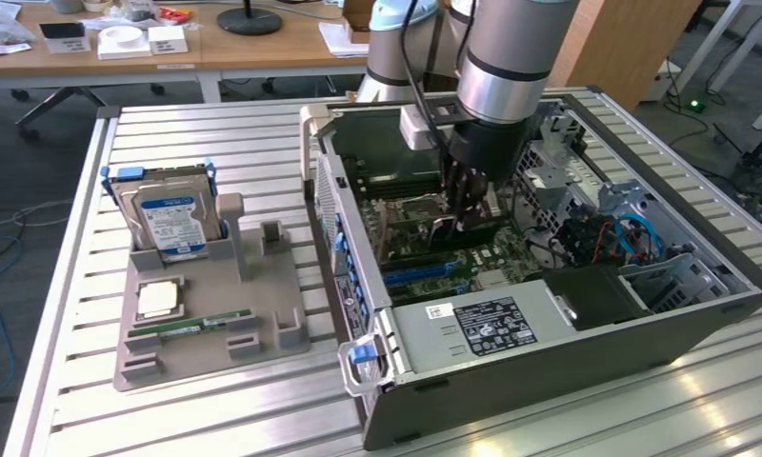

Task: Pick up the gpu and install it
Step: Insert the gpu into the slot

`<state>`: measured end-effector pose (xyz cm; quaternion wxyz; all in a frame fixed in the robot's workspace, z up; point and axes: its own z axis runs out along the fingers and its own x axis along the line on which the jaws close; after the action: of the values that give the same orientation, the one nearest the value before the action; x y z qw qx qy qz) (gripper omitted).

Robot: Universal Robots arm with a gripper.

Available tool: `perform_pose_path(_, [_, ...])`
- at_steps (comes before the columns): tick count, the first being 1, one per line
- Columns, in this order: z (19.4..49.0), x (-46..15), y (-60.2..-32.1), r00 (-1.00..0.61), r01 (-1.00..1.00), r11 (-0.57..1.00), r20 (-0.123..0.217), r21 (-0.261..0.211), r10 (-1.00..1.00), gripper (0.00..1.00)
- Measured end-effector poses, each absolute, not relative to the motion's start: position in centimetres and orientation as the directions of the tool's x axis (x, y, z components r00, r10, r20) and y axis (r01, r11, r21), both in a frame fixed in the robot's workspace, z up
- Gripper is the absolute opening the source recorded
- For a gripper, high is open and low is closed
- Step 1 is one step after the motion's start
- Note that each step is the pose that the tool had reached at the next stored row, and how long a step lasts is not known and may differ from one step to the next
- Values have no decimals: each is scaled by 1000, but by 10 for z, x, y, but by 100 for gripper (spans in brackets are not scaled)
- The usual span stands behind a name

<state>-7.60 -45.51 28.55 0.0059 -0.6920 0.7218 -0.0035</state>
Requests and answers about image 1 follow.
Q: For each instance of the grey parts rack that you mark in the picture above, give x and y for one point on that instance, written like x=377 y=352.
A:
x=203 y=352

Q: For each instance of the clear plastic bag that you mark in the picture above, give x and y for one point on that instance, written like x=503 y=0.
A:
x=0 y=21

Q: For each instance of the brown cardboard box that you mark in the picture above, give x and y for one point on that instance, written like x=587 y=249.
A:
x=356 y=14

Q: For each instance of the graphics card with metal bracket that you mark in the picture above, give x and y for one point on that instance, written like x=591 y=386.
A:
x=445 y=235

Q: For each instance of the red small packet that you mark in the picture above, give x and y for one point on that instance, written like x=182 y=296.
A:
x=171 y=15

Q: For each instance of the wooden cabinet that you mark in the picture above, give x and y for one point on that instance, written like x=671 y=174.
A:
x=629 y=47

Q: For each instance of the white tape roll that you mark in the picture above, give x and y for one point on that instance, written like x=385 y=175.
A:
x=109 y=38

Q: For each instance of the metal disk bay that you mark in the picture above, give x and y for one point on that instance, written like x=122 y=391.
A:
x=674 y=285

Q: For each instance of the green motherboard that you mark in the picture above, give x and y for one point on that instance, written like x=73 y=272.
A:
x=515 y=266

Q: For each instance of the grey power supply unit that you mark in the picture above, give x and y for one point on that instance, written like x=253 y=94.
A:
x=432 y=343

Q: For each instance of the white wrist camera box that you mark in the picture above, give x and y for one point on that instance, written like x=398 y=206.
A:
x=416 y=126

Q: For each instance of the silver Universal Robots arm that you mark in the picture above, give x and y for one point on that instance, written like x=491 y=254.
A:
x=508 y=71

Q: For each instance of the black case lock tab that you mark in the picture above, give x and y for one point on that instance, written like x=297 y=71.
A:
x=341 y=182

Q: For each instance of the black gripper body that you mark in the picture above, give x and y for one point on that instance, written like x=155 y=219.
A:
x=489 y=147

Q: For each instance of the white labelled box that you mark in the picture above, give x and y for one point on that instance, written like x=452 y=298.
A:
x=166 y=43

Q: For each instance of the blue case latch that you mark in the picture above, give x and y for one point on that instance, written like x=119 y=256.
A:
x=361 y=355

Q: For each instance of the hard disk in blue caddy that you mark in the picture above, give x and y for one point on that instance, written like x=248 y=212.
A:
x=166 y=214

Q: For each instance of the white paper stack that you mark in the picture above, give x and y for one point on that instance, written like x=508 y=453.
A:
x=340 y=40

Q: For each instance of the flat white box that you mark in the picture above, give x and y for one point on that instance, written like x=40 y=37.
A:
x=123 y=53

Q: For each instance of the white card red print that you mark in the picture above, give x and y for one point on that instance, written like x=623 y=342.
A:
x=7 y=49

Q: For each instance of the grey cup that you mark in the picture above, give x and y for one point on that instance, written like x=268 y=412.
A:
x=67 y=5

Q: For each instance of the black round lamp base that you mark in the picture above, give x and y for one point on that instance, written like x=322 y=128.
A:
x=252 y=21

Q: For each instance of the blue expansion slot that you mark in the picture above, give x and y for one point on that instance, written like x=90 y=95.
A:
x=420 y=275

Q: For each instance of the CPU socket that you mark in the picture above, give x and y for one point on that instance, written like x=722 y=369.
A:
x=416 y=207

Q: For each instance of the silver CPU chip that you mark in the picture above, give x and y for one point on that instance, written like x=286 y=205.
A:
x=159 y=300

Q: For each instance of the wooden desk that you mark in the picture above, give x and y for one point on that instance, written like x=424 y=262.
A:
x=261 y=52

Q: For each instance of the green indicator light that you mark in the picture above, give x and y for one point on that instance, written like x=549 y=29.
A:
x=696 y=104

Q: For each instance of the green RAM stick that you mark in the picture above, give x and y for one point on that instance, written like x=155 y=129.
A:
x=191 y=324

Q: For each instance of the open black PC case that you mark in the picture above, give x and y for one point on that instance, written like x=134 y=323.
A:
x=547 y=381

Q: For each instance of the black and white box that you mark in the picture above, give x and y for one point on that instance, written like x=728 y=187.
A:
x=63 y=40

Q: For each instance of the metal drive cage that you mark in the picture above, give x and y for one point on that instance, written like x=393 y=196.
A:
x=560 y=162

